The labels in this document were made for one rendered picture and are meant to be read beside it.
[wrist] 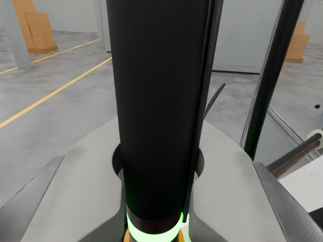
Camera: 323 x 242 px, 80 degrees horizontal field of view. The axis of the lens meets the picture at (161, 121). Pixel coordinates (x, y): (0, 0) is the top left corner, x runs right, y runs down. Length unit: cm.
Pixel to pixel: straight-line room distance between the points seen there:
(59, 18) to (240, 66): 1151
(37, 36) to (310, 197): 824
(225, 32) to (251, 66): 115
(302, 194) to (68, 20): 1418
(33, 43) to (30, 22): 67
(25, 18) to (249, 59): 705
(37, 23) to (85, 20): 594
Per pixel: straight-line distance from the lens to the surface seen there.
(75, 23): 1413
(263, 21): 576
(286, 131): 129
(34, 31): 836
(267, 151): 145
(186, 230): 20
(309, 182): 55
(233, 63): 578
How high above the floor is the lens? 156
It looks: 31 degrees down
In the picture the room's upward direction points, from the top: 2 degrees clockwise
